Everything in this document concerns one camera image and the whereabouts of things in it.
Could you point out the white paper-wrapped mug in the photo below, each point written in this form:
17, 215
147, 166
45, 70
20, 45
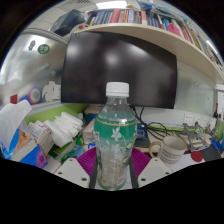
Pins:
171, 150

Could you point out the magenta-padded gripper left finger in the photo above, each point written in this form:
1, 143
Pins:
71, 170

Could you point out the black desk mat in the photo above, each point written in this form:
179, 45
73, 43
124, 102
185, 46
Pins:
210, 154

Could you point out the black computer monitor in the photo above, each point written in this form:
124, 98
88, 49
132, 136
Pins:
120, 66

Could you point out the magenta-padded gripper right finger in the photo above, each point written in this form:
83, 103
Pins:
155, 170

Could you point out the green floral label drink bottle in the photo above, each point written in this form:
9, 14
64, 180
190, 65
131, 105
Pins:
115, 140

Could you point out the colourful tissue box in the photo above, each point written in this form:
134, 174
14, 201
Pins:
25, 151

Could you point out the stack of white napkins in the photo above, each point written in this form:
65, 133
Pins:
65, 128

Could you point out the round green sticker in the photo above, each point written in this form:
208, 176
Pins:
43, 49

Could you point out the beige shelf with books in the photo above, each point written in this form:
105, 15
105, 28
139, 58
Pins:
150, 31

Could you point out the small blue box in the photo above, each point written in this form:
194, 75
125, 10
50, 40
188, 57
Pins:
142, 131

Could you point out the round blue container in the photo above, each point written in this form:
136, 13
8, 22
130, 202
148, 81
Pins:
90, 115

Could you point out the flat round red coaster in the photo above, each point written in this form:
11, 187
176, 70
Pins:
197, 156

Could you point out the grey metal laptop stand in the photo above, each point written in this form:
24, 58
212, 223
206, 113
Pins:
193, 136

